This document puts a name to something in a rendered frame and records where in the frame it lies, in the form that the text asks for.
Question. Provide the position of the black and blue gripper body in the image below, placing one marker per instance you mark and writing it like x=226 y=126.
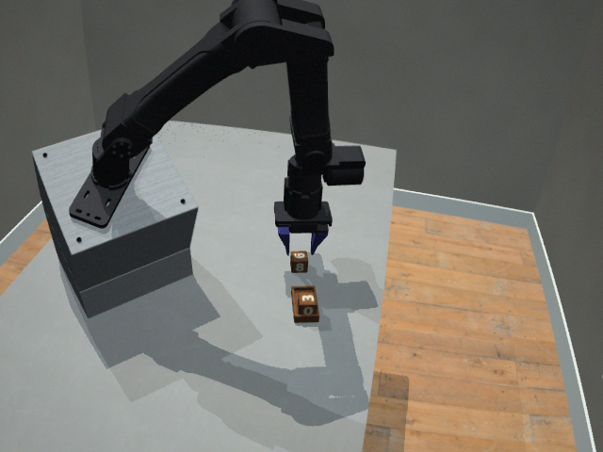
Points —
x=302 y=215

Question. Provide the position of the brown wooden tray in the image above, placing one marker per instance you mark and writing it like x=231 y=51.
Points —
x=294 y=294

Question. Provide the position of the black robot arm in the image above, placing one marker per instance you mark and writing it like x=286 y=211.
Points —
x=255 y=37

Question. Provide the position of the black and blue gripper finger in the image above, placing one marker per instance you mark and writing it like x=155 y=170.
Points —
x=283 y=233
x=316 y=239

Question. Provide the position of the brown wooden number cube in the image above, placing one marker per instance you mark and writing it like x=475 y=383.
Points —
x=307 y=303
x=299 y=261

